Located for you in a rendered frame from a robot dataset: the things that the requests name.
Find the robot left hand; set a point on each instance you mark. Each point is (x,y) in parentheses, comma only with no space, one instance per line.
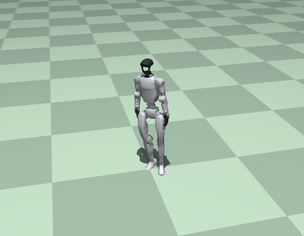
(166,120)

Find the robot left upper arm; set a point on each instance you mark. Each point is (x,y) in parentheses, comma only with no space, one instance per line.
(161,85)

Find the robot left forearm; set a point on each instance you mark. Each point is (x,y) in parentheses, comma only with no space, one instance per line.
(164,107)

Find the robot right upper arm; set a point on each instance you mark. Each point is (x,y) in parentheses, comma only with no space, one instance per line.
(137,93)

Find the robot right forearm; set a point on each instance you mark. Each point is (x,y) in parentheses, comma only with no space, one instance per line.
(137,103)

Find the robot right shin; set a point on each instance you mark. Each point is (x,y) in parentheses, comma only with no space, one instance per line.
(149,150)

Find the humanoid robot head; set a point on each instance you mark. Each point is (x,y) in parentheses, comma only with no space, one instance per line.
(147,63)

